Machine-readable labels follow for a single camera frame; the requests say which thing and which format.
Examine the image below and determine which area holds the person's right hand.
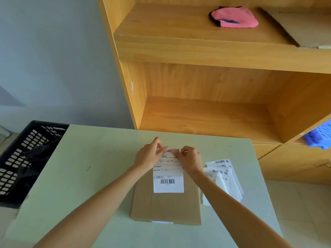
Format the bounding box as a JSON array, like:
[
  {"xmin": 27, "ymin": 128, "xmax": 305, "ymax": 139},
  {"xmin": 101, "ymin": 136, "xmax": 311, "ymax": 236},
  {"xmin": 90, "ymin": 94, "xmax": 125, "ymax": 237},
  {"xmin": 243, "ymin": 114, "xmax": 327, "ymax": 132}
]
[{"xmin": 172, "ymin": 146, "xmax": 203, "ymax": 178}]

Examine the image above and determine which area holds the person's left hand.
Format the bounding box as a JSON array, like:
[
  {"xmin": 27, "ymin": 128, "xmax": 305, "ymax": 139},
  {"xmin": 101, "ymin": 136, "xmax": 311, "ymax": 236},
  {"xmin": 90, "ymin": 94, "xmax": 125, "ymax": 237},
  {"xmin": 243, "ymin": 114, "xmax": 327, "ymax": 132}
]
[{"xmin": 134, "ymin": 137, "xmax": 163, "ymax": 171}]

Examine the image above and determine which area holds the white shipping label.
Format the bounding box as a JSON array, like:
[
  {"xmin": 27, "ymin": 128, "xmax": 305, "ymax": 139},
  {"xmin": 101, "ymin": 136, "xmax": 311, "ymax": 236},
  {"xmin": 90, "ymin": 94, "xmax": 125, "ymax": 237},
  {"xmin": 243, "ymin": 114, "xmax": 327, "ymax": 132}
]
[{"xmin": 153, "ymin": 147, "xmax": 184, "ymax": 193}]

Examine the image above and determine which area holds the person's left forearm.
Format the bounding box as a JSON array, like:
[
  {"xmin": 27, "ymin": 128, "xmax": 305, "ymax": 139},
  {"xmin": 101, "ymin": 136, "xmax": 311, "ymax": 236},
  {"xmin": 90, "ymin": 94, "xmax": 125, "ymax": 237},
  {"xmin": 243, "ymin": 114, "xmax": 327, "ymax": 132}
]
[{"xmin": 33, "ymin": 164, "xmax": 148, "ymax": 248}]

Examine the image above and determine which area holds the person's right forearm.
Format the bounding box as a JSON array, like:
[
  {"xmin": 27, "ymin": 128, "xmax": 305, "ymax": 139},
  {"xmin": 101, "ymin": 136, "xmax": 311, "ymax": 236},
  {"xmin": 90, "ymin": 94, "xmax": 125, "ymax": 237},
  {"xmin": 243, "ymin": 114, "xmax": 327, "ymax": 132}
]
[{"xmin": 191, "ymin": 169, "xmax": 293, "ymax": 248}]

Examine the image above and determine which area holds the pile of white shipping labels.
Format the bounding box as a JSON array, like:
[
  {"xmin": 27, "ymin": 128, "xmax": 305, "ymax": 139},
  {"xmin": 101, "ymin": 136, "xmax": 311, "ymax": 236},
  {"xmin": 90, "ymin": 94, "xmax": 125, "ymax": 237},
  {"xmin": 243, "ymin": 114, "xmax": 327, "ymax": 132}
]
[{"xmin": 202, "ymin": 159, "xmax": 244, "ymax": 207}]

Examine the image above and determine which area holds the brown cardboard box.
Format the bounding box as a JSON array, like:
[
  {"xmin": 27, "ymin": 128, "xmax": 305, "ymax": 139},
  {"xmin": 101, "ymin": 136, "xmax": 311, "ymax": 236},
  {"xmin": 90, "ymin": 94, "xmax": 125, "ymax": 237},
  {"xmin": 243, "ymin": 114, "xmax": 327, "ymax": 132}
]
[{"xmin": 129, "ymin": 152, "xmax": 202, "ymax": 226}]

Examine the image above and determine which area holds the wooden shelf unit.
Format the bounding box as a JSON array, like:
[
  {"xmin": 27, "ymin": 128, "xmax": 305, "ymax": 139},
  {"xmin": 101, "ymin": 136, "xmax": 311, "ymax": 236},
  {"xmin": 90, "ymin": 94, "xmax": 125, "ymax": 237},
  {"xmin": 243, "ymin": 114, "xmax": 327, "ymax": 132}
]
[{"xmin": 97, "ymin": 0, "xmax": 331, "ymax": 186}]

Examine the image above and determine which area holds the black plastic bag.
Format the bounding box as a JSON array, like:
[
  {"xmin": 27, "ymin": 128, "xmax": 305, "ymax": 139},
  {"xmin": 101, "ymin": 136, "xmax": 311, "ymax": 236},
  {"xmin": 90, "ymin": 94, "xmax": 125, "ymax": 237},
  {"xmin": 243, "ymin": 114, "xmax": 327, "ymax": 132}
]
[{"xmin": 16, "ymin": 137, "xmax": 62, "ymax": 184}]

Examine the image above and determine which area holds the blue plastic basket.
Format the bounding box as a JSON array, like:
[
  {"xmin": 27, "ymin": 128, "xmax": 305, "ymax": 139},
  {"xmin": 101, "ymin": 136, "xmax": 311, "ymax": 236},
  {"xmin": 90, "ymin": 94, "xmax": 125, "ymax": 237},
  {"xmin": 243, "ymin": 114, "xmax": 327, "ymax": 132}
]
[{"xmin": 303, "ymin": 119, "xmax": 331, "ymax": 150}]

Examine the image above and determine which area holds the black plastic crate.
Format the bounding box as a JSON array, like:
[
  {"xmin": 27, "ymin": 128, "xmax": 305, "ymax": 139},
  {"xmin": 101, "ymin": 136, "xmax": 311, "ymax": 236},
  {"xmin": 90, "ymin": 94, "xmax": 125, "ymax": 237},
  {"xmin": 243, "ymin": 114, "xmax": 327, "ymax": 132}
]
[{"xmin": 0, "ymin": 120, "xmax": 70, "ymax": 209}]

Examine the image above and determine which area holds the pink knitted cloth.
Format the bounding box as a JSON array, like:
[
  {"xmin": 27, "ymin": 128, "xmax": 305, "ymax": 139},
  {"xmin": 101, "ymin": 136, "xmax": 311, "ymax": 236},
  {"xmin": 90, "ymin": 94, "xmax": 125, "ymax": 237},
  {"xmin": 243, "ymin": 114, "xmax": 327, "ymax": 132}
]
[{"xmin": 209, "ymin": 6, "xmax": 259, "ymax": 28}]

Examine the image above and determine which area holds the flat cardboard sheet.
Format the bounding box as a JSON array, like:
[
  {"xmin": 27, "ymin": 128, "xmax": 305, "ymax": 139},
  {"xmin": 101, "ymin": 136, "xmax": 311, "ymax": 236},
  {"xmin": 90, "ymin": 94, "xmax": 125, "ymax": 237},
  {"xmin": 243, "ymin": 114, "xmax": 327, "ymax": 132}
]
[{"xmin": 259, "ymin": 7, "xmax": 331, "ymax": 49}]

